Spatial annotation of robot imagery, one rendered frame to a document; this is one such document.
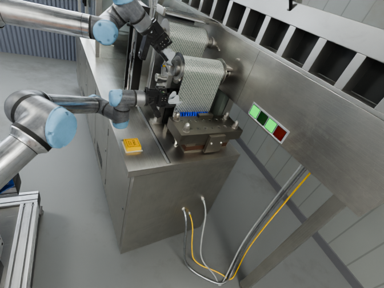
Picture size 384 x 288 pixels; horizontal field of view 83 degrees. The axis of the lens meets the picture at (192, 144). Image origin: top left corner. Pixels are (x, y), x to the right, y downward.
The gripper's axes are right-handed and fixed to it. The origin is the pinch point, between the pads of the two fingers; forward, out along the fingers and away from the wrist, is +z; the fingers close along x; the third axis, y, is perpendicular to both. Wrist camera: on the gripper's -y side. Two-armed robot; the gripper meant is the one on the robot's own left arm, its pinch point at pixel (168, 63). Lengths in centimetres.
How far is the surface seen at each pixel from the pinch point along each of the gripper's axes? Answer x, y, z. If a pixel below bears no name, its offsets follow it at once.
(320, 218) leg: -83, 7, 63
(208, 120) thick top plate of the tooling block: -17.1, -3.0, 32.4
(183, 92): -8.2, -3.4, 12.7
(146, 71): 66, -15, 32
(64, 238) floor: -6, -130, 40
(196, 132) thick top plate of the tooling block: -26.3, -11.3, 22.4
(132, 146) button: -20.2, -38.4, 6.3
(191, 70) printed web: -7.8, 6.3, 5.8
